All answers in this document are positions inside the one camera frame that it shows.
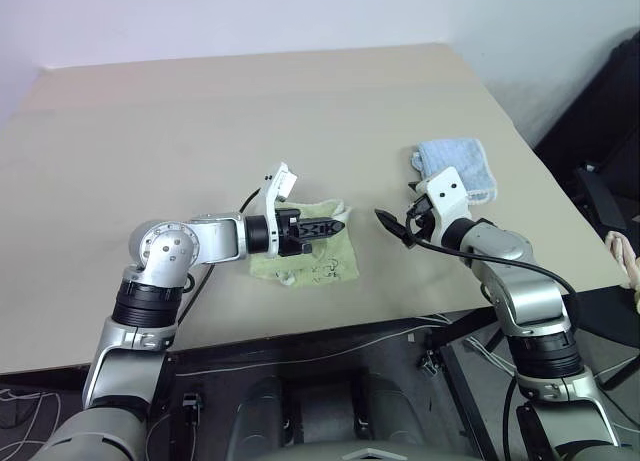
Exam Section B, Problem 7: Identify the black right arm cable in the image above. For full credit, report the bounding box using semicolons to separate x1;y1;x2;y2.
403;213;577;297

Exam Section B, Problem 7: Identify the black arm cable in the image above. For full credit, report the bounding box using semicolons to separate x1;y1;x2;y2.
172;180;269;330
403;213;577;297

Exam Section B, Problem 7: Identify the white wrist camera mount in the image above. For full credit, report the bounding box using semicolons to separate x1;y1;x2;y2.
260;160;300;258
416;166;475;243

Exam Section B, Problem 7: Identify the grey robot torso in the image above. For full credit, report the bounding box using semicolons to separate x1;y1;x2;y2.
239;443;506;461

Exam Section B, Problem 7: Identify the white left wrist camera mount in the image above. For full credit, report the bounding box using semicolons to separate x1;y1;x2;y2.
260;160;300;258

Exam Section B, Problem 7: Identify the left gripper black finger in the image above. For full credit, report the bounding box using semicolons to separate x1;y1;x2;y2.
298;228;346;243
298;218;347;231

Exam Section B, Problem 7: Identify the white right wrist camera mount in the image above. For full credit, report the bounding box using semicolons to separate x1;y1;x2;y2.
416;166;475;243

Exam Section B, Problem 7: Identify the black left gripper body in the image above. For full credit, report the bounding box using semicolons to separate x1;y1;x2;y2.
274;208;314;258

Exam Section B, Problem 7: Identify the black chair armrest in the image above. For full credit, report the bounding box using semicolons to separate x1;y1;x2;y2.
574;163;631;232

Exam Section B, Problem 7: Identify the folded light blue towel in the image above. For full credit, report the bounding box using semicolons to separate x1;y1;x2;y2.
410;137;499;205

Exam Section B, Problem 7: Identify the black office chair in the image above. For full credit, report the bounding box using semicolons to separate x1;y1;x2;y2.
534;28;640;232

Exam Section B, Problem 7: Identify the beige knotted cloth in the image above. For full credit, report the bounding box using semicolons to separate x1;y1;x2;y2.
604;229;640;315

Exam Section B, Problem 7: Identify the thin white cable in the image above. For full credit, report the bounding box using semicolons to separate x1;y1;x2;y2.
172;313;451;380
0;388;64;447

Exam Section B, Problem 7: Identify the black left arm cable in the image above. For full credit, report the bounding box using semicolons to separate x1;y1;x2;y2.
172;180;269;330

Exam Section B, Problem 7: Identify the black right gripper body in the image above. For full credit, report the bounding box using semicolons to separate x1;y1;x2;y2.
405;194;437;240

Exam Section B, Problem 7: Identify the light green cloth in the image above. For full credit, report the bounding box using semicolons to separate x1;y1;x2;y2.
248;196;362;288

